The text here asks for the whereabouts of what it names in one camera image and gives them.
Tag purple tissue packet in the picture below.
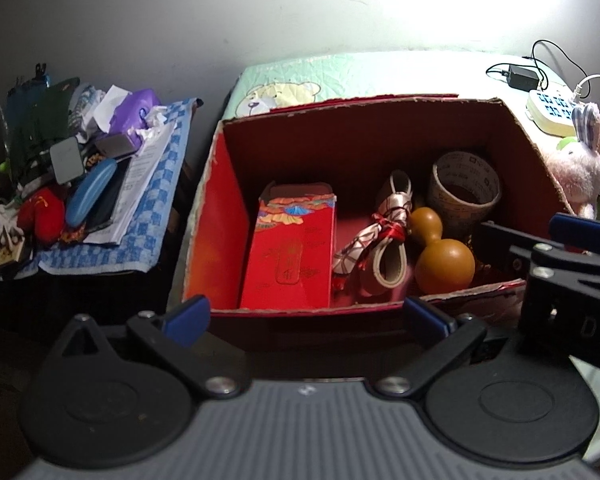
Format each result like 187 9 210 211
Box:
111 89 161 133

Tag red gift box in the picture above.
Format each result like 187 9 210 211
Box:
239 181 337 311

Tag small grey box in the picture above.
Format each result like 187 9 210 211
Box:
49 137 83 185

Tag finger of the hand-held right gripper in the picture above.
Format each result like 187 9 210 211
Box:
472 220 532 282
509 212 600 281

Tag white power strip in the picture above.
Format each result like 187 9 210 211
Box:
526 87 588 137

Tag pink striped ribbon bundle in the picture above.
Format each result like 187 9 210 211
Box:
331 170 413 291

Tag black notebook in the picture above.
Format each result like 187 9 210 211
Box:
87 157 131 231

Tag red plush toy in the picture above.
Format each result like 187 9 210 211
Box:
17 186 66 246

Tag red cardboard box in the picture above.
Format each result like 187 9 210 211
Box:
182 94 571 353

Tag clear packing tape roll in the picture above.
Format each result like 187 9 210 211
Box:
426 150 502 238

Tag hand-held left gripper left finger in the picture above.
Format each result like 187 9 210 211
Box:
42 294 243 401

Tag blue glasses case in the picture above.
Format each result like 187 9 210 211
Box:
65 157 117 228

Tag dark green bag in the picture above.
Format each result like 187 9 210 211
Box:
5 76 81 181

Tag dark side table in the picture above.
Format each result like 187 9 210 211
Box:
0 160 191 341

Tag black power adapter with cable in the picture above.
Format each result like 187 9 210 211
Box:
485 40 593 91

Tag blue checkered cloth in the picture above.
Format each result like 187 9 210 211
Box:
37 97 204 276

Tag yellow wooden gourd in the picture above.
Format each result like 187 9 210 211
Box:
409 206 477 295

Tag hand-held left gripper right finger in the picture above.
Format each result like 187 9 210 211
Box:
374 295 526 401

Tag dark rectangular case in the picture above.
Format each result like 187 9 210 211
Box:
95 134 143 158

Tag white printed papers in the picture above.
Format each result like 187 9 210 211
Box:
82 120 177 246

